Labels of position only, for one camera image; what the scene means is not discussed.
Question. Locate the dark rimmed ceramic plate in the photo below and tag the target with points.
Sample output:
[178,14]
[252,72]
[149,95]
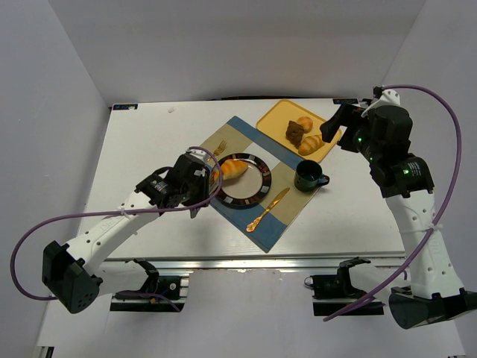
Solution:
[249,189]

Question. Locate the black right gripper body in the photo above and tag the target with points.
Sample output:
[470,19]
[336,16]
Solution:
[343,121]

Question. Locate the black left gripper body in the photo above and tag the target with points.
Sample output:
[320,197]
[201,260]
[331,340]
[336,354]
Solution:
[203,192]

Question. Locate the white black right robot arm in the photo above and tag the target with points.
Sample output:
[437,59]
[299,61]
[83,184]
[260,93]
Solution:
[434,292]

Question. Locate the striped bread roll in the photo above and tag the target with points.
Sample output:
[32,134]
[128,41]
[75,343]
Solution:
[232,168]
[310,145]

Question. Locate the chocolate croissant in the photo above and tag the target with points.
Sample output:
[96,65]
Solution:
[294,133]

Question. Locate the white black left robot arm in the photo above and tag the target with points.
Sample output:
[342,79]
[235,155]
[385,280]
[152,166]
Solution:
[77,272]

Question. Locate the steel serving tongs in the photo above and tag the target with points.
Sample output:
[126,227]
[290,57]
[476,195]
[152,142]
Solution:
[210,182]

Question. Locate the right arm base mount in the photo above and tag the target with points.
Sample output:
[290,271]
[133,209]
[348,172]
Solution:
[352,280]

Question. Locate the gold ornate knife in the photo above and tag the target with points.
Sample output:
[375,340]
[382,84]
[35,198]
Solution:
[252,226]

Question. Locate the yellow plastic tray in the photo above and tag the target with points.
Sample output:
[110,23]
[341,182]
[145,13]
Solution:
[275,122]

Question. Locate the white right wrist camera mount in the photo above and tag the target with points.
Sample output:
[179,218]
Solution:
[381,97]

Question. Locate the dark green mug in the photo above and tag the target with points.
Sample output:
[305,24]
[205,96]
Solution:
[309,176]

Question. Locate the aluminium table edge rail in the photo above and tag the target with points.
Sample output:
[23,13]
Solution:
[236,258]

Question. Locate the small round bun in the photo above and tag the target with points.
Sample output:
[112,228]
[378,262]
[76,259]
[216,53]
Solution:
[306,123]

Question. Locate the gold ornate fork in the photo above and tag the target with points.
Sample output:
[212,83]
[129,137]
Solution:
[218,150]

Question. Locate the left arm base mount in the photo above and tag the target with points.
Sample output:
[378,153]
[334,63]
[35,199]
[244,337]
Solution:
[160,293]

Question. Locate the blue beige patchwork placemat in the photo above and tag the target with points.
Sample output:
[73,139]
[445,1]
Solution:
[263,202]

